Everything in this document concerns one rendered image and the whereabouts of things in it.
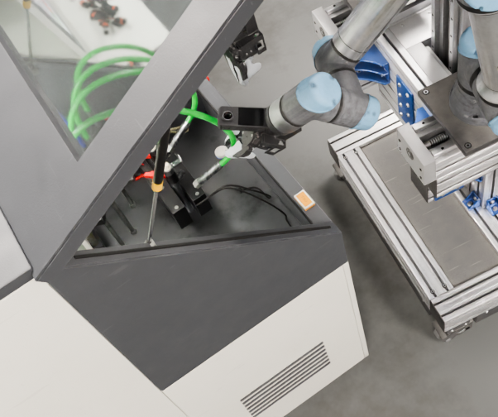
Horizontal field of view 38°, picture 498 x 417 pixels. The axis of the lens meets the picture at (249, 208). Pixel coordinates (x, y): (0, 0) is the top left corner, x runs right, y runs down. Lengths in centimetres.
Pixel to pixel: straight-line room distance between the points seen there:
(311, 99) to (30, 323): 67
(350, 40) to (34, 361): 89
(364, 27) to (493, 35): 25
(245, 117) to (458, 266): 124
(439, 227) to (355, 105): 121
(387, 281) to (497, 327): 41
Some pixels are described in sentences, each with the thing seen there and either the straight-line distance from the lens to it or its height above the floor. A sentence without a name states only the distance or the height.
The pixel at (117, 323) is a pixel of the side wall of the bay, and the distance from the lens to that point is 155.
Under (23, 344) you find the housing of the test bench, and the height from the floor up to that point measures 132.
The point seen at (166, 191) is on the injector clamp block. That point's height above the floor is 98.
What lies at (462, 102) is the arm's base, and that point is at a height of 109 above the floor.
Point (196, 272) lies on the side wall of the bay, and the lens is 155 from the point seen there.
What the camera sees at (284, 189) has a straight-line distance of 188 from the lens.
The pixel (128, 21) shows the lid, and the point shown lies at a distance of 129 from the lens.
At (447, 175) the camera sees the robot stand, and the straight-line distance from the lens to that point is 192.
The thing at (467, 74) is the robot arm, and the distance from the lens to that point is 171.
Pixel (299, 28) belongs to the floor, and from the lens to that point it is 357.
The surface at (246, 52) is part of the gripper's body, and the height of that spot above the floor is 131.
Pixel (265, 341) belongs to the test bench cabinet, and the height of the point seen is 68.
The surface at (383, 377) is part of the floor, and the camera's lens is 264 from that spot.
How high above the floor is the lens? 251
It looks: 57 degrees down
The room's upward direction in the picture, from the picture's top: 23 degrees counter-clockwise
